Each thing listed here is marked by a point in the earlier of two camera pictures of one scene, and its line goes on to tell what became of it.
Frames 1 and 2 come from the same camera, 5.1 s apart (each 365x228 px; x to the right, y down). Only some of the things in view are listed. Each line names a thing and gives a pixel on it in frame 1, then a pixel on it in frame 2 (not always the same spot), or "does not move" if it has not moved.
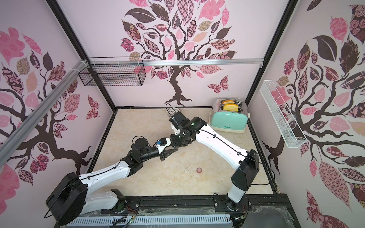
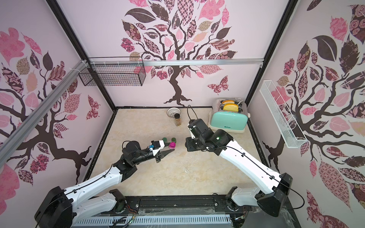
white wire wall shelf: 290,129 does not move
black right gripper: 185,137 → 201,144
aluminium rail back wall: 176,61 does not move
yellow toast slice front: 233,107 does not move
